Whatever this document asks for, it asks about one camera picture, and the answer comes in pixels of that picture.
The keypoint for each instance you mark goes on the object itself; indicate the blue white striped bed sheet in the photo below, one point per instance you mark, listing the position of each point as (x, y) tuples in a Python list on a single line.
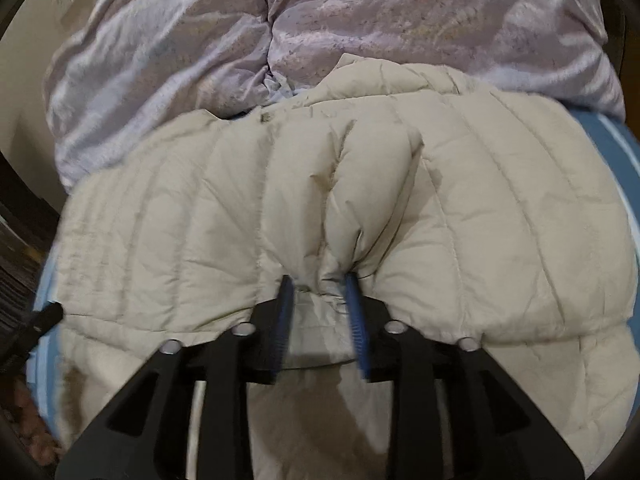
[(607, 135)]

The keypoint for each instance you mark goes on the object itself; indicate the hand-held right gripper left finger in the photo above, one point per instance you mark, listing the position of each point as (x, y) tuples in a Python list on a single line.
[(286, 312)]

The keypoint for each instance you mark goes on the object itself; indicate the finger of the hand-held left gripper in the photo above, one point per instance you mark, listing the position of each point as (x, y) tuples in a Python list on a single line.
[(42, 317)]

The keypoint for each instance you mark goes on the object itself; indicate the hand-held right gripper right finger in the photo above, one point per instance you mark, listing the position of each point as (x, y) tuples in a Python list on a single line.
[(357, 320)]

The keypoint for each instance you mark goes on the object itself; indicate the lilac patterned pillow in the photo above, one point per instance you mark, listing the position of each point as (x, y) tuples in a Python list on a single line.
[(450, 20), (150, 60)]

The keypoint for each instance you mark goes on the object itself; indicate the beige puffer jacket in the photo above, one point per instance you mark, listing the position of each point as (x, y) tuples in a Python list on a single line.
[(200, 210)]

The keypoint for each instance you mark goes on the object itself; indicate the dark furniture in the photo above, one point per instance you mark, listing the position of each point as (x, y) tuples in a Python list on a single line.
[(25, 200)]

